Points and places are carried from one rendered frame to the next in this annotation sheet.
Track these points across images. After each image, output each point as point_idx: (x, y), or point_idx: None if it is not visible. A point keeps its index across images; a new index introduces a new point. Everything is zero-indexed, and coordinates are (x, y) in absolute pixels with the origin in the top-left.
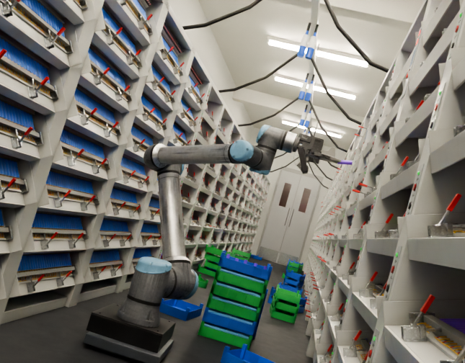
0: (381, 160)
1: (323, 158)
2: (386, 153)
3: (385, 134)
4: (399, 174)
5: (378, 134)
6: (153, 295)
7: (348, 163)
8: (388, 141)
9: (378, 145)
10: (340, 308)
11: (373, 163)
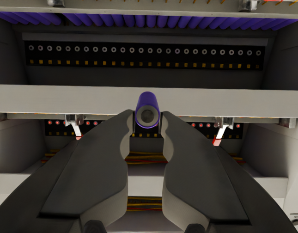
0: (93, 87)
1: (70, 180)
2: (10, 92)
3: (279, 176)
4: None
5: (290, 185)
6: None
7: (141, 95)
8: (276, 157)
9: (294, 158)
10: None
11: (247, 108)
